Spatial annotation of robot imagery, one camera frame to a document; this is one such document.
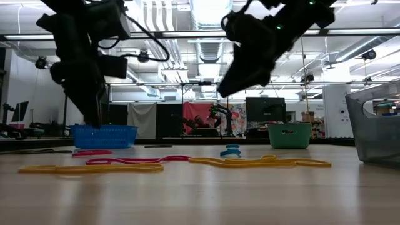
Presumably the blue plastic basket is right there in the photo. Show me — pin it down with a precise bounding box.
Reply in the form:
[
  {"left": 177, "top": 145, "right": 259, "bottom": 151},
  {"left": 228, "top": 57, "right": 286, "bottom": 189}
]
[{"left": 69, "top": 124, "right": 139, "bottom": 149}]

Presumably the cardboard box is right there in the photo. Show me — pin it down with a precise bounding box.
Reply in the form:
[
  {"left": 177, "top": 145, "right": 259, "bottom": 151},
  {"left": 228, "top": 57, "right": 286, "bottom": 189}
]
[{"left": 301, "top": 111, "right": 316, "bottom": 123}]

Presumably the white cloth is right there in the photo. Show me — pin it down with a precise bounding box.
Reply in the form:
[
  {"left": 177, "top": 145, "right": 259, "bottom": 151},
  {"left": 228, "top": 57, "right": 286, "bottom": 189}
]
[{"left": 127, "top": 102, "right": 157, "bottom": 140}]

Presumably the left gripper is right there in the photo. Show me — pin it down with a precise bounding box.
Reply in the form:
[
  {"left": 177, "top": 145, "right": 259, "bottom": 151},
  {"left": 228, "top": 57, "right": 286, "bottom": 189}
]
[{"left": 49, "top": 34, "right": 106, "bottom": 128}]

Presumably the black aluminium table frame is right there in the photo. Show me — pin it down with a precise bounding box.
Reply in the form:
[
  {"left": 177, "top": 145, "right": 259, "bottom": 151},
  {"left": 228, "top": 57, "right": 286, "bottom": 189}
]
[{"left": 0, "top": 138, "right": 357, "bottom": 153}]

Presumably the white pillar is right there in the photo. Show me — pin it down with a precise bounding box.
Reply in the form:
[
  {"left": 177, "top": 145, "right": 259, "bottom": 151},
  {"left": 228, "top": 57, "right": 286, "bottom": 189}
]
[{"left": 322, "top": 84, "right": 354, "bottom": 138}]

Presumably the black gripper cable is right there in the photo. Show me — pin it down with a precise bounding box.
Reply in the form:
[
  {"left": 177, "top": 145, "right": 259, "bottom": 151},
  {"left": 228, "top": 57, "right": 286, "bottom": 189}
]
[
  {"left": 97, "top": 12, "right": 171, "bottom": 63},
  {"left": 221, "top": 0, "right": 254, "bottom": 23}
]

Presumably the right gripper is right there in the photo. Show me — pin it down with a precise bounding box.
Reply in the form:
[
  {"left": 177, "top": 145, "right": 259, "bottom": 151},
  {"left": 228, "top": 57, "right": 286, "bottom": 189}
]
[{"left": 217, "top": 17, "right": 293, "bottom": 98}]

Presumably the black overhead light beam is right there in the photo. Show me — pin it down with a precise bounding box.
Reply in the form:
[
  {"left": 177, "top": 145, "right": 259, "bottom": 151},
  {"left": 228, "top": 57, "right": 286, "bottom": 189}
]
[{"left": 0, "top": 29, "right": 400, "bottom": 41}]

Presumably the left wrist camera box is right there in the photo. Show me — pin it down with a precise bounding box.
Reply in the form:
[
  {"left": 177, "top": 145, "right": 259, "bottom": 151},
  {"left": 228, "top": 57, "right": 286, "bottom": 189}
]
[{"left": 99, "top": 55, "right": 129, "bottom": 79}]

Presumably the yellow rubber band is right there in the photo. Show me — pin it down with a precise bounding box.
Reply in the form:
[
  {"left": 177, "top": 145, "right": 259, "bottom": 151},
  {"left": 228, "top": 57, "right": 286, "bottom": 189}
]
[
  {"left": 224, "top": 154, "right": 298, "bottom": 166},
  {"left": 17, "top": 162, "right": 165, "bottom": 175},
  {"left": 188, "top": 157, "right": 333, "bottom": 169}
]

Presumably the red cloth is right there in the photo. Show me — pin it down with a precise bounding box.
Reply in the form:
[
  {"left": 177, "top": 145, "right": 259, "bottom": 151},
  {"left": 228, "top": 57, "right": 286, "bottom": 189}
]
[{"left": 182, "top": 101, "right": 216, "bottom": 136}]

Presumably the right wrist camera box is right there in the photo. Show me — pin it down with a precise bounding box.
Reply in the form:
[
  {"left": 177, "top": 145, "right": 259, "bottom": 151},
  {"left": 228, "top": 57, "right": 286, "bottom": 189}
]
[{"left": 222, "top": 12, "right": 251, "bottom": 43}]

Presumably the red rubber band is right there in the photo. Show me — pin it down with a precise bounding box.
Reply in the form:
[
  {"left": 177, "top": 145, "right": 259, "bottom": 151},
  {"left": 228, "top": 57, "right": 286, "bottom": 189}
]
[
  {"left": 85, "top": 154, "right": 192, "bottom": 166},
  {"left": 71, "top": 149, "right": 114, "bottom": 158}
]

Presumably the floral cloth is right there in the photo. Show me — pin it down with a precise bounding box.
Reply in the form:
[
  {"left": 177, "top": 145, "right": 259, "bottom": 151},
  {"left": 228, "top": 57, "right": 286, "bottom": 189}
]
[{"left": 218, "top": 102, "right": 247, "bottom": 137}]

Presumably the teal plastic basket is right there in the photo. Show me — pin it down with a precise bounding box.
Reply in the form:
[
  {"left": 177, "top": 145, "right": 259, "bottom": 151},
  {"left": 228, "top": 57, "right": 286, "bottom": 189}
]
[{"left": 267, "top": 122, "right": 313, "bottom": 150}]

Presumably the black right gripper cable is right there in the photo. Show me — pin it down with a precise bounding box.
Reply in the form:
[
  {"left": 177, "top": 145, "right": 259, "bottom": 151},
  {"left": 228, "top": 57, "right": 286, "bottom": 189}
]
[{"left": 221, "top": 0, "right": 254, "bottom": 23}]

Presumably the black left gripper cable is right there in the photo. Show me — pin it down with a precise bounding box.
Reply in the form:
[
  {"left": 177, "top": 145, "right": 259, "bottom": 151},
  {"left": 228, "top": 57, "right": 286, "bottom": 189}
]
[{"left": 97, "top": 12, "right": 171, "bottom": 63}]

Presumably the small black monitor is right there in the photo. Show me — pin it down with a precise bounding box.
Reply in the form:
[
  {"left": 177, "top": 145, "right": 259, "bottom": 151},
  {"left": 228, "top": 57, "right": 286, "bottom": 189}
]
[{"left": 11, "top": 100, "right": 29, "bottom": 123}]

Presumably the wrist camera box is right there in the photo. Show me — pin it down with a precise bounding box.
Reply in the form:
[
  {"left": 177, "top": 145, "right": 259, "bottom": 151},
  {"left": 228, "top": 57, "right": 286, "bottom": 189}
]
[
  {"left": 222, "top": 12, "right": 251, "bottom": 43},
  {"left": 99, "top": 55, "right": 129, "bottom": 79}
]

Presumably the grey translucent plastic basket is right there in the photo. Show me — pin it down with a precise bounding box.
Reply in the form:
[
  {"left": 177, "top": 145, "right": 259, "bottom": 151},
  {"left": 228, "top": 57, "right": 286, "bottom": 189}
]
[{"left": 344, "top": 80, "right": 400, "bottom": 171}]

